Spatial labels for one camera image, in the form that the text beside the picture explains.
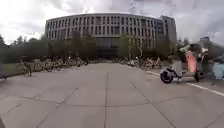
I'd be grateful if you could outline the grey concrete slab pavement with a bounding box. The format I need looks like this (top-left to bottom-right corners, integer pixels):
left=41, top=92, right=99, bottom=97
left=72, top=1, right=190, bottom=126
left=0, top=62, right=224, bottom=128

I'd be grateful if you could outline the white and red scooter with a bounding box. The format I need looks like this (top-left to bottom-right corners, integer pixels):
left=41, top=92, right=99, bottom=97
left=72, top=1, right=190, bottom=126
left=159, top=44, right=209, bottom=85

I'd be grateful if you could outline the large curved grey building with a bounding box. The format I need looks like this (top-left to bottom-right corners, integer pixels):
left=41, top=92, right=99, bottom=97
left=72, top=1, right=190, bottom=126
left=43, top=12, right=178, bottom=58

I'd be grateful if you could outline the row of parked bicycles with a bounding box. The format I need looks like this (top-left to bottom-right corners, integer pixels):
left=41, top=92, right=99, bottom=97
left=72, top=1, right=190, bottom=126
left=18, top=55, right=164, bottom=78

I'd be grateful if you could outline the row of trees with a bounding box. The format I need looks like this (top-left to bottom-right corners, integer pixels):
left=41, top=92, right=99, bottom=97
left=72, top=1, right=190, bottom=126
left=0, top=32, right=191, bottom=64

